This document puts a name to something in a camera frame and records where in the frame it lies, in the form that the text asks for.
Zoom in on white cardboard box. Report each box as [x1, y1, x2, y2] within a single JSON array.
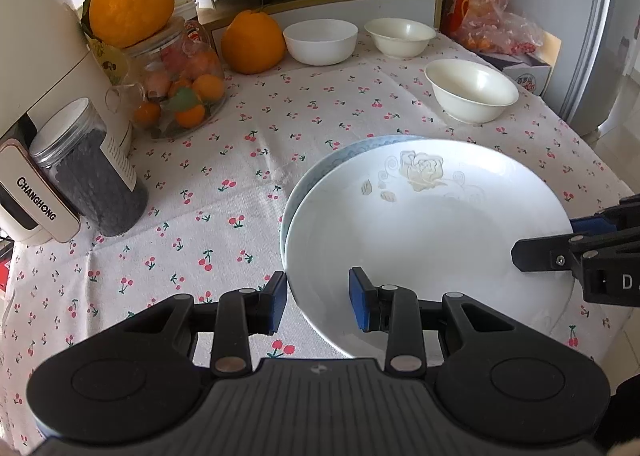
[[487, 33, 561, 96]]

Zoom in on white bowl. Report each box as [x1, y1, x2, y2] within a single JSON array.
[[283, 20, 359, 66]]

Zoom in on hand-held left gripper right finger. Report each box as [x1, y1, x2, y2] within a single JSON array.
[[348, 266, 521, 377]]

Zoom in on blue patterned plate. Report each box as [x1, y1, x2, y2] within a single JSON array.
[[280, 135, 431, 267]]

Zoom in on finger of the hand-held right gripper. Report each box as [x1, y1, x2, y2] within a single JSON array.
[[511, 234, 583, 274], [570, 198, 640, 239]]

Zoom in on clear jar with dark contents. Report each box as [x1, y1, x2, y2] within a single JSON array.
[[29, 98, 149, 237]]

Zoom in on large orange with leaves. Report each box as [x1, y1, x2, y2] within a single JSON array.
[[82, 0, 176, 49]]

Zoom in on white plate with flower print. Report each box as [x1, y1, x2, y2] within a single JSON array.
[[282, 140, 576, 359]]

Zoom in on glass teapot with small oranges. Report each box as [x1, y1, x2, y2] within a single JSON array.
[[105, 18, 227, 141]]

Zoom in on grey refrigerator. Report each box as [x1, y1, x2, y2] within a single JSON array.
[[505, 0, 640, 137]]

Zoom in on cream bowl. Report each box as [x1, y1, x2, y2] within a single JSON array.
[[364, 18, 437, 59], [425, 59, 520, 125]]

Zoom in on cherry print tablecloth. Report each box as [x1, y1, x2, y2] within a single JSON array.
[[0, 28, 626, 442]]

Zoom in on white air fryer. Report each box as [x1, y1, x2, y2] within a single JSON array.
[[0, 0, 133, 247]]

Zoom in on white wood-framed cabinet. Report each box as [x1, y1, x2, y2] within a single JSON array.
[[196, 0, 446, 44]]

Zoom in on clear plastic snack bag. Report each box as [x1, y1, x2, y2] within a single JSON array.
[[457, 0, 546, 56]]

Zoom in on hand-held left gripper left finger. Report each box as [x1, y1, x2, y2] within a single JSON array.
[[122, 271, 289, 377]]

